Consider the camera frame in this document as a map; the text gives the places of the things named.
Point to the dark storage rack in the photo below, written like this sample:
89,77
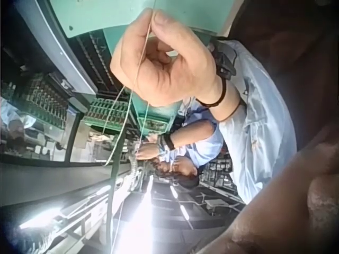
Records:
217,172

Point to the green rack of parts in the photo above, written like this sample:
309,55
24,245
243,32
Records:
106,113

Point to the black horizontal bar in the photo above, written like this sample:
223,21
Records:
53,177

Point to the green textile machine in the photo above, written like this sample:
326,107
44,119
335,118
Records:
87,16

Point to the black wrist band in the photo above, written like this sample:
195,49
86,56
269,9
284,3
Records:
223,63

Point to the thin white thread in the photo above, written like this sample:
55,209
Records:
138,71
114,105

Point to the person's left hand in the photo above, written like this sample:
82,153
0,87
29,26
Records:
180,79

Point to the grey machine beam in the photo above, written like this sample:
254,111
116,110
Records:
66,53

